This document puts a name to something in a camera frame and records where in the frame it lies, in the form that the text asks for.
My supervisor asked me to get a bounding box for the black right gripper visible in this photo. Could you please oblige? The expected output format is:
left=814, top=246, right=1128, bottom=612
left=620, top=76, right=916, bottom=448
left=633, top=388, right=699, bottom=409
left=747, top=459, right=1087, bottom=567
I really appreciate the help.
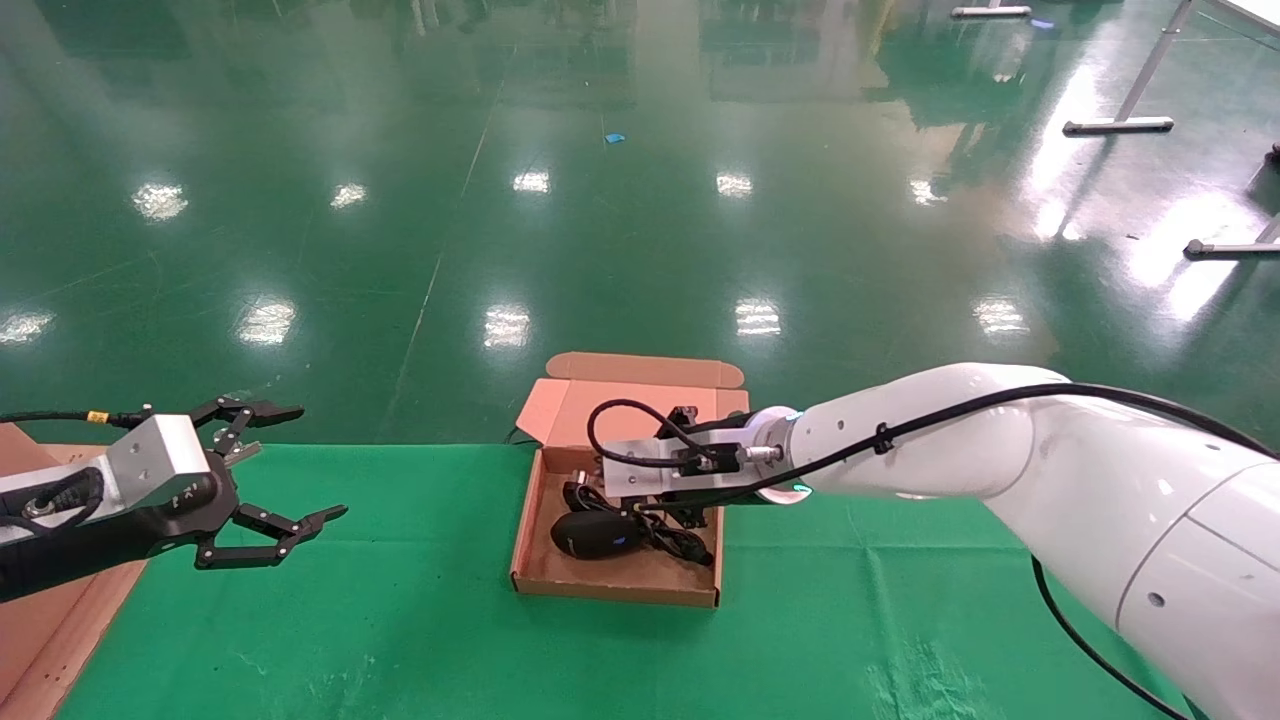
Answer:
left=640, top=404, right=796, bottom=534

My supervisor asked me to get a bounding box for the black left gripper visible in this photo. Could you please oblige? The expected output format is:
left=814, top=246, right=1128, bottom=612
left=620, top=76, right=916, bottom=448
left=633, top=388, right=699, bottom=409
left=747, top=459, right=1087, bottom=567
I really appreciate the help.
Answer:
left=0, top=397, right=350, bottom=605

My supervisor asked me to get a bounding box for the black power cord bundle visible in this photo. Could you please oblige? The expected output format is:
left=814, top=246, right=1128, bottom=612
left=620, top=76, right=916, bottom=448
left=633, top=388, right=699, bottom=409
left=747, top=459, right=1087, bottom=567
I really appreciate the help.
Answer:
left=562, top=478, right=717, bottom=568

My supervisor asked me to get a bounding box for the open brown cardboard box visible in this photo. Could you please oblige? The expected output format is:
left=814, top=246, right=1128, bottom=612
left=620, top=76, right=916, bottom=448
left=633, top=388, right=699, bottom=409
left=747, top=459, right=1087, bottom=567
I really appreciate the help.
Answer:
left=508, top=351, right=751, bottom=608

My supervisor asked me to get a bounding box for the brown cardboard box at left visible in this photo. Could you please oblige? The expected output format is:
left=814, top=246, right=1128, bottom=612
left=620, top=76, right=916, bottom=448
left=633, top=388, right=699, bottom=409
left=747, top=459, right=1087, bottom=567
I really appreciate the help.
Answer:
left=0, top=420, right=101, bottom=706

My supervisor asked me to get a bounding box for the green table cloth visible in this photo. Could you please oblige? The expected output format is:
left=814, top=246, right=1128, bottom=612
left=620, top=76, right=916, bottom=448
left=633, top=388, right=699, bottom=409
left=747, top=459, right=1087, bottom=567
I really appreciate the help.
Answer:
left=55, top=443, right=1196, bottom=720

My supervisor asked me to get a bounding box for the plywood board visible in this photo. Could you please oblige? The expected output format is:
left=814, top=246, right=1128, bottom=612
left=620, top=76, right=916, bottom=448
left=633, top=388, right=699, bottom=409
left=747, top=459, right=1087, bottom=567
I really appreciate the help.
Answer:
left=20, top=445, right=217, bottom=720

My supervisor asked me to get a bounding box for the grey table foot bar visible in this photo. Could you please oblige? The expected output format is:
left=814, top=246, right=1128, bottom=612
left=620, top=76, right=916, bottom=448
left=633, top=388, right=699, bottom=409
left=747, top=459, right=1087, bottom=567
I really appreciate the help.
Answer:
left=1185, top=215, right=1280, bottom=260

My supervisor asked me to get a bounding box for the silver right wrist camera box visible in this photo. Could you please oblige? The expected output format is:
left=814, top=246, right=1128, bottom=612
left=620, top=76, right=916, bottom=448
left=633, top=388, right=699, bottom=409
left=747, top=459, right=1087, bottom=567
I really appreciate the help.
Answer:
left=599, top=434, right=748, bottom=499

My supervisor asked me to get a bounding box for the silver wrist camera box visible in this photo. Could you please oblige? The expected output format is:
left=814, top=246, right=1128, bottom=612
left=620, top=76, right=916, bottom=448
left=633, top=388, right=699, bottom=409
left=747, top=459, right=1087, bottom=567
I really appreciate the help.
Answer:
left=599, top=434, right=748, bottom=499
left=0, top=414, right=217, bottom=547

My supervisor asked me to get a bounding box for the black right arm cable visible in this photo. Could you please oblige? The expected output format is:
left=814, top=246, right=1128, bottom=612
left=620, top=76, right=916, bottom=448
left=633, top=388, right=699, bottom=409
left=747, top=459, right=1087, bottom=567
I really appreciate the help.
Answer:
left=587, top=383, right=1280, bottom=720

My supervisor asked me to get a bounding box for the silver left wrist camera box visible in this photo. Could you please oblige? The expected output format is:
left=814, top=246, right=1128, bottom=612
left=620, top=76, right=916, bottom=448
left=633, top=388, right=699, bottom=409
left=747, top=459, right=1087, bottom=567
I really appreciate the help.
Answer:
left=0, top=414, right=217, bottom=547

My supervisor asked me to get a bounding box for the white table frame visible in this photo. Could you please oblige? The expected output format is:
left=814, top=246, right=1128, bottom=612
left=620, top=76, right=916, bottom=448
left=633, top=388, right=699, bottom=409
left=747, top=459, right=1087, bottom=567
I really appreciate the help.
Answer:
left=1063, top=0, right=1280, bottom=136

